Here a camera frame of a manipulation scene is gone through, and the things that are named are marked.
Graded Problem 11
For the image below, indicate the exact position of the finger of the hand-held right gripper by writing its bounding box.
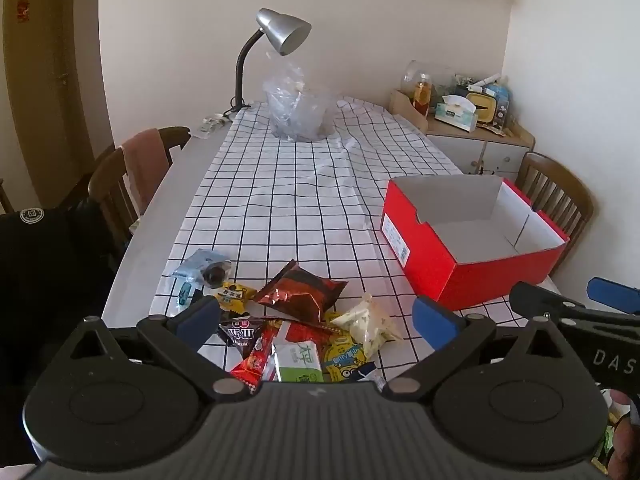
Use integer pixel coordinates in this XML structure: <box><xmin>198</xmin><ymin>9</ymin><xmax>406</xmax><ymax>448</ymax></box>
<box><xmin>586</xmin><ymin>276</ymin><xmax>640</xmax><ymax>317</ymax></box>
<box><xmin>509</xmin><ymin>281</ymin><xmax>590</xmax><ymax>322</ymax></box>

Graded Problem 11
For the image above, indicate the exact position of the white checked tablecloth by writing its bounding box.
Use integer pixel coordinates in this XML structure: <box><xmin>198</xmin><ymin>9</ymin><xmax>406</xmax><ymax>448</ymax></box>
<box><xmin>156</xmin><ymin>100</ymin><xmax>568</xmax><ymax>396</ymax></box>

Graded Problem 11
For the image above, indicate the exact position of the white and green tissue box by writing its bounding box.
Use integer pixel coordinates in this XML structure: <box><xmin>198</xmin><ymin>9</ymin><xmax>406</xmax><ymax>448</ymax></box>
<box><xmin>434</xmin><ymin>95</ymin><xmax>481</xmax><ymax>134</ymax></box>

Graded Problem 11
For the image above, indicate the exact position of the large red snack packet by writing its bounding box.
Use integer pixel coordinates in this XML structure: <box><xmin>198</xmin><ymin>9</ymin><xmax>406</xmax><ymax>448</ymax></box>
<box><xmin>285</xmin><ymin>321</ymin><xmax>347</xmax><ymax>350</ymax></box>

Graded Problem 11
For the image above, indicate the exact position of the wooden slat-back chair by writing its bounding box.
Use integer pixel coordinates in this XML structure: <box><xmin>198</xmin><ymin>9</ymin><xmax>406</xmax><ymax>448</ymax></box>
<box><xmin>515</xmin><ymin>152</ymin><xmax>595</xmax><ymax>277</ymax></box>

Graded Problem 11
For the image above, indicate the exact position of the yellow tissue holder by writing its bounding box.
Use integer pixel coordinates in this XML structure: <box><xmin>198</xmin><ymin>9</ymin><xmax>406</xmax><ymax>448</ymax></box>
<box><xmin>465</xmin><ymin>91</ymin><xmax>499</xmax><ymax>124</ymax></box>

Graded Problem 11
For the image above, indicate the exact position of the light wooden box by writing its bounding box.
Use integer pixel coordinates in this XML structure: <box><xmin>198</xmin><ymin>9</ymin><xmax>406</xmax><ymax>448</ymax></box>
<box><xmin>389</xmin><ymin>89</ymin><xmax>430</xmax><ymax>132</ymax></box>

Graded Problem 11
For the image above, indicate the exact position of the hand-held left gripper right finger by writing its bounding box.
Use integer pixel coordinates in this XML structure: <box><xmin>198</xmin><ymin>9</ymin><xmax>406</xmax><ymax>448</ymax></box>
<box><xmin>380</xmin><ymin>296</ymin><xmax>581</xmax><ymax>403</ymax></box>

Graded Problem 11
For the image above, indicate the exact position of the brown wooden door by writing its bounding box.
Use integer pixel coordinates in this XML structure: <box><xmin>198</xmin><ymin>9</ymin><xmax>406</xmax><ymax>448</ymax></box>
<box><xmin>2</xmin><ymin>0</ymin><xmax>108</xmax><ymax>211</ymax></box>

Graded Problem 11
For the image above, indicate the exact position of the small yellow snack packet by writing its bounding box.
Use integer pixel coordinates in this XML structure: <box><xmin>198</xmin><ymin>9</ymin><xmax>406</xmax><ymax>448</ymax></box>
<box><xmin>212</xmin><ymin>281</ymin><xmax>257</xmax><ymax>314</ymax></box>

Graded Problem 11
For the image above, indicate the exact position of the wooden chair with pink cloth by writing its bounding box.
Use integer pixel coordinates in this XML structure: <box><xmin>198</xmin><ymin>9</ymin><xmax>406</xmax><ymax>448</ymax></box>
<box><xmin>89</xmin><ymin>126</ymin><xmax>192</xmax><ymax>261</ymax></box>

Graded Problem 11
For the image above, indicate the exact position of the blue package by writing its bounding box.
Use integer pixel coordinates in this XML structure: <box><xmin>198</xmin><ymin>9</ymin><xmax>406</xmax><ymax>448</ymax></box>
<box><xmin>487</xmin><ymin>82</ymin><xmax>513</xmax><ymax>128</ymax></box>

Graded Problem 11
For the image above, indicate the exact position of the dark brown chocolate packet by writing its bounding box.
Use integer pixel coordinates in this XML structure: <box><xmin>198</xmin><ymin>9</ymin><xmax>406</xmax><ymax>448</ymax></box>
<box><xmin>217</xmin><ymin>316</ymin><xmax>269</xmax><ymax>360</ymax></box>

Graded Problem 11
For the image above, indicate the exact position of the red cardboard box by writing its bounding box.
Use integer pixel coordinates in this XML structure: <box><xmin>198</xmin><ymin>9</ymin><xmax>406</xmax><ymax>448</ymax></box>
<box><xmin>381</xmin><ymin>176</ymin><xmax>571</xmax><ymax>312</ymax></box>

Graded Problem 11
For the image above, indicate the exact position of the white wooden-topped cabinet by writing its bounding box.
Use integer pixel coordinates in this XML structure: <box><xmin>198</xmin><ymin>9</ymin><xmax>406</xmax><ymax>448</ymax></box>
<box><xmin>425</xmin><ymin>115</ymin><xmax>536</xmax><ymax>177</ymax></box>

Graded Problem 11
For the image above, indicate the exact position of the cream white snack packet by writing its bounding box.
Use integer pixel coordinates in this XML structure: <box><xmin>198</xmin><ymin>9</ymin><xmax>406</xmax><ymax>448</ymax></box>
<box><xmin>331</xmin><ymin>292</ymin><xmax>404</xmax><ymax>361</ymax></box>

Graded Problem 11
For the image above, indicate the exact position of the small teal snack packet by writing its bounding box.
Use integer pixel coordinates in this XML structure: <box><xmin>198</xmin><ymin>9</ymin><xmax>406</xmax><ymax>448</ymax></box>
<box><xmin>175</xmin><ymin>282</ymin><xmax>203</xmax><ymax>309</ymax></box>

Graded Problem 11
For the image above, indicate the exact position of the clear plastic bag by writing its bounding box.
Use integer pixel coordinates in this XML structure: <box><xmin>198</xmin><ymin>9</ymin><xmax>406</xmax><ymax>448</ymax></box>
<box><xmin>262</xmin><ymin>57</ymin><xmax>342</xmax><ymax>142</ymax></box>

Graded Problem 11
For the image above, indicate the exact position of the blue snack packet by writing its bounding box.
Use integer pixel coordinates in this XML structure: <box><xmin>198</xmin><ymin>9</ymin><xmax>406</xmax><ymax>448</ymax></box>
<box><xmin>172</xmin><ymin>249</ymin><xmax>233</xmax><ymax>288</ymax></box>

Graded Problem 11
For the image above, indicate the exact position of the yellow cartoon snack packet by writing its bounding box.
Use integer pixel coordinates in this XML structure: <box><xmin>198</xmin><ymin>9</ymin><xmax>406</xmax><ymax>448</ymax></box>
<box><xmin>322</xmin><ymin>332</ymin><xmax>369</xmax><ymax>384</ymax></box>

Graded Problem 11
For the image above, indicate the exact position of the pink cloth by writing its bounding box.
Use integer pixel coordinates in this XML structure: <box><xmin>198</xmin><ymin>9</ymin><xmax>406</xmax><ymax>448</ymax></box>
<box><xmin>120</xmin><ymin>129</ymin><xmax>172</xmax><ymax>202</ymax></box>

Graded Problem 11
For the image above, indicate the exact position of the person's right hand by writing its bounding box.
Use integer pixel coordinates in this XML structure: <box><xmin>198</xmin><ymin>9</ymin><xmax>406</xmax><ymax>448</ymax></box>
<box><xmin>611</xmin><ymin>390</ymin><xmax>640</xmax><ymax>476</ymax></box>

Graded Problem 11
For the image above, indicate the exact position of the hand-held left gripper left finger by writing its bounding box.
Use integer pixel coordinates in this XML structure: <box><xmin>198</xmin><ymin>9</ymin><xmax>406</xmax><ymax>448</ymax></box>
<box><xmin>65</xmin><ymin>296</ymin><xmax>251</xmax><ymax>403</ymax></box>

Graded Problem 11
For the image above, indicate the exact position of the red-brown foil chip bag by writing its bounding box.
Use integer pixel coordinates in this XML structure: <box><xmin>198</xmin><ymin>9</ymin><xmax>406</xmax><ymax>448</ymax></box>
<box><xmin>252</xmin><ymin>260</ymin><xmax>349</xmax><ymax>324</ymax></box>

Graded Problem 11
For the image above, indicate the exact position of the silver desk lamp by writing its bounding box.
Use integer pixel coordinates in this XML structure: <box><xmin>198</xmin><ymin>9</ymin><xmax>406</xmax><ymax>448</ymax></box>
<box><xmin>229</xmin><ymin>8</ymin><xmax>312</xmax><ymax>117</ymax></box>

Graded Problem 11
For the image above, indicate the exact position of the green and white packet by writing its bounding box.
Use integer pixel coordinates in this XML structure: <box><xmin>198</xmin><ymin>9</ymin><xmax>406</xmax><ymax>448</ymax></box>
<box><xmin>262</xmin><ymin>321</ymin><xmax>329</xmax><ymax>384</ymax></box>

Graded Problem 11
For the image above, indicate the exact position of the bottle of orange liquid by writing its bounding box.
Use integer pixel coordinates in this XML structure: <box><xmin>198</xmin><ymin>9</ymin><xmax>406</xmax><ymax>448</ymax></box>
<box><xmin>413</xmin><ymin>74</ymin><xmax>434</xmax><ymax>117</ymax></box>

